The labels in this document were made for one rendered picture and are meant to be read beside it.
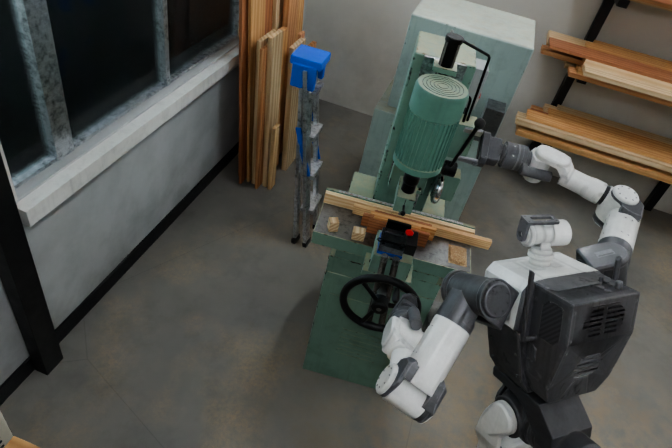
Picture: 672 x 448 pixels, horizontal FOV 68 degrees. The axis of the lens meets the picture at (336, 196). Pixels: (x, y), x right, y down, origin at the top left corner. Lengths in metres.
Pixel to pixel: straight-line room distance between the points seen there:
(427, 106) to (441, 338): 0.74
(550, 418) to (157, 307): 1.94
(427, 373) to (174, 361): 1.61
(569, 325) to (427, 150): 0.74
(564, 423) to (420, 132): 0.90
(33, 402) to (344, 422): 1.32
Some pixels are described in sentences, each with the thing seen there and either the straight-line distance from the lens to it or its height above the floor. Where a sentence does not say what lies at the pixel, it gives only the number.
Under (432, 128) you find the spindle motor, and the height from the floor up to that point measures 1.39.
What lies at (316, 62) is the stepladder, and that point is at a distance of 2.45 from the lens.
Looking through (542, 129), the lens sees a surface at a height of 0.59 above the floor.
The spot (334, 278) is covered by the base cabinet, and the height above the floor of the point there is 0.68.
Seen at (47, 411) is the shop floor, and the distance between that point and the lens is 2.55.
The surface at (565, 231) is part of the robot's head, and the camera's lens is 1.37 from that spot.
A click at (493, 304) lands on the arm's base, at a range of 1.19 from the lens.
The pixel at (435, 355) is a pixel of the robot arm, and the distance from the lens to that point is 1.19.
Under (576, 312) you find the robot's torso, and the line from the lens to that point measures 1.22.
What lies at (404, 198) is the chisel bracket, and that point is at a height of 1.07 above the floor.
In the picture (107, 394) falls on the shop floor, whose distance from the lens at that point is 2.53.
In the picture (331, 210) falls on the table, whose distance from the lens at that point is 1.97.
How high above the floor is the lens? 2.18
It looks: 39 degrees down
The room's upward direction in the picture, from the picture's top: 13 degrees clockwise
